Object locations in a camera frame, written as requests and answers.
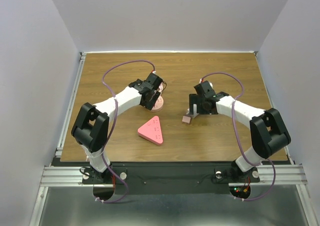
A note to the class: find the white cube charger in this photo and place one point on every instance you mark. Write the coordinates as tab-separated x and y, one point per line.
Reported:
192	111

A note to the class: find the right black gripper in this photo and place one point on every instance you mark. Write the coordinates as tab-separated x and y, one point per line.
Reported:
195	99

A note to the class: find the aluminium left side rail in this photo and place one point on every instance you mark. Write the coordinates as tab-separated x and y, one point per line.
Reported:
67	118

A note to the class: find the small pink square adapter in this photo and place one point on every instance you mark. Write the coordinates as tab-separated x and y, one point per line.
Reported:
186	119

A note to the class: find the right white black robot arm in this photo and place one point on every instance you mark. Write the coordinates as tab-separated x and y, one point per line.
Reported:
268	131

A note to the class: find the pink triangular power strip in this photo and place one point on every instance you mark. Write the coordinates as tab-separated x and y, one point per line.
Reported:
151	131

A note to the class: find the aluminium front rail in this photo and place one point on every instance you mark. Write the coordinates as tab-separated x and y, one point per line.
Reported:
173	173

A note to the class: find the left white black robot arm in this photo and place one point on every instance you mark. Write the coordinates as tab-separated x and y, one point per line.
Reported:
95	123

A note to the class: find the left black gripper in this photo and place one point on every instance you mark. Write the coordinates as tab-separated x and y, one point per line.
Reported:
150	105

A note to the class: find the aluminium rail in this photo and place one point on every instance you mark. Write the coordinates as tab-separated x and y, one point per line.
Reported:
173	173
67	118

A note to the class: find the round pink power socket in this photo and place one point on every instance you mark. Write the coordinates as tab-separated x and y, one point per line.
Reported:
160	101

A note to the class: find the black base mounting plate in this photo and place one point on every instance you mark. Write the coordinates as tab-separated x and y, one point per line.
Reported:
119	189

